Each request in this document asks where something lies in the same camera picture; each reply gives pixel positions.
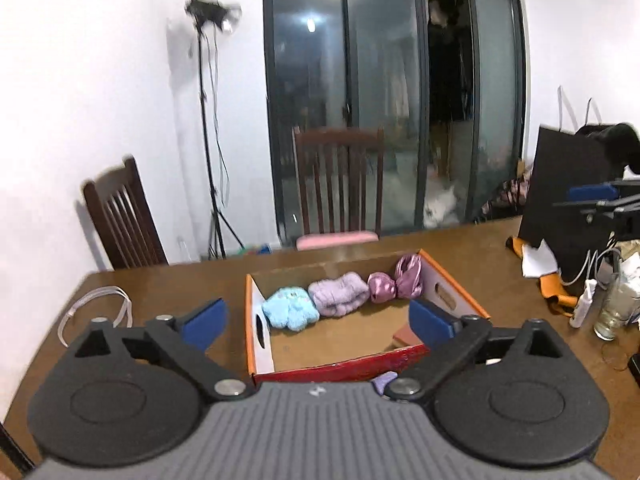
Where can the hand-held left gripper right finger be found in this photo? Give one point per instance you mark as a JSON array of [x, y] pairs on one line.
[[430, 324]]

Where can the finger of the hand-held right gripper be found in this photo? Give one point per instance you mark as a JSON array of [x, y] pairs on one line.
[[592, 193], [582, 205]]

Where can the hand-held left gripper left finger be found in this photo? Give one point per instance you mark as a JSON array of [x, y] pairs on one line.
[[206, 324]]

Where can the purple satin scrunchie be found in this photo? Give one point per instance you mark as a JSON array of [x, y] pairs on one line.
[[395, 280]]

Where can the purple cloth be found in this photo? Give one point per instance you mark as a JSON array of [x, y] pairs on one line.
[[382, 382]]

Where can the light blue plush toy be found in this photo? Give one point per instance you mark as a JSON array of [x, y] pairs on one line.
[[290, 310]]

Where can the lavender knit cloth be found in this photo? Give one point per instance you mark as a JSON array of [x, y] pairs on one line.
[[339, 295]]

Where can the red orange cardboard box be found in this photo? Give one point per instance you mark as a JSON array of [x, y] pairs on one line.
[[325, 340]]

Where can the black paper bag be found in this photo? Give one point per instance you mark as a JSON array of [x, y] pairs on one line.
[[560, 180]]

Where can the black fur hat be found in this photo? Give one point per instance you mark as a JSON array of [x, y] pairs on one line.
[[617, 142]]

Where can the white paper sheet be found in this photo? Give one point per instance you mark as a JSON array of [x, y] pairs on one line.
[[540, 260]]

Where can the patterned cloth pile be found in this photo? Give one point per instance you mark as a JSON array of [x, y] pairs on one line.
[[510, 194]]

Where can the colourful floor clutter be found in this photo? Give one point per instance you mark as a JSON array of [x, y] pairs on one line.
[[260, 249]]

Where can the clear glass cup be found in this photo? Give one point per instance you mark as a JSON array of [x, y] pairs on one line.
[[612, 315]]

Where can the white spray bottle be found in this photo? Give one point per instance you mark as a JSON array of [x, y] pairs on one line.
[[582, 307]]

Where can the white cat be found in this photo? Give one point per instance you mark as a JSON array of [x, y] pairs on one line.
[[440, 205]]

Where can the black phone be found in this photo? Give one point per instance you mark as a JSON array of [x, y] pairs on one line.
[[635, 370]]

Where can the dark wooden chair pink cushion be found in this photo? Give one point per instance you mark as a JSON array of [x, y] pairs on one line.
[[340, 180]]

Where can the studio light on stand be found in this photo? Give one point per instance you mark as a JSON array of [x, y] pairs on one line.
[[207, 110]]

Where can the dark framed sliding glass door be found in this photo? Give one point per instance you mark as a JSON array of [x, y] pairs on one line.
[[380, 110]]

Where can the hanging clothes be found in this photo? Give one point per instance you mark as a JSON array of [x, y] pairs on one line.
[[442, 15]]

